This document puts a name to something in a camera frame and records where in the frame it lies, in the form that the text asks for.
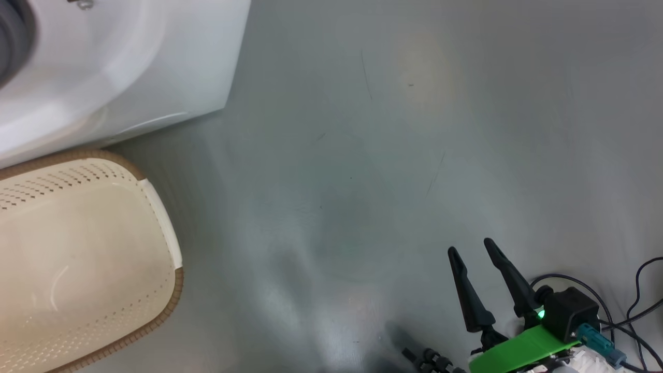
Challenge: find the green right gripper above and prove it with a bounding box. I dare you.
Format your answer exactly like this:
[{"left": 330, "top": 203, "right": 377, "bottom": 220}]
[{"left": 448, "top": 238, "right": 581, "bottom": 373}]

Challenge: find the teal right camera connector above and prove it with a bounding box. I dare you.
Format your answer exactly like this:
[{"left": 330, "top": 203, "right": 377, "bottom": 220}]
[{"left": 576, "top": 324, "right": 626, "bottom": 366}]

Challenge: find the white front-load washing machine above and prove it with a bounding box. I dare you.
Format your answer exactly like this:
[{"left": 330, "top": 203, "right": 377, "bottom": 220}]
[{"left": 0, "top": 0, "right": 253, "bottom": 169}]

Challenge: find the thin black loose cable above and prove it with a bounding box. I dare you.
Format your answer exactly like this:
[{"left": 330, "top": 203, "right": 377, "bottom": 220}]
[{"left": 601, "top": 256, "right": 663, "bottom": 373}]

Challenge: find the black corrugated cable sleeve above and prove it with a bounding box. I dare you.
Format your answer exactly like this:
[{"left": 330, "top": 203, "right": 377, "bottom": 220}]
[{"left": 401, "top": 346, "right": 468, "bottom": 373}]

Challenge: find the cream perforated laundry basket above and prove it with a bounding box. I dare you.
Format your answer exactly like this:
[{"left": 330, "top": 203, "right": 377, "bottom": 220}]
[{"left": 0, "top": 149, "right": 184, "bottom": 373}]

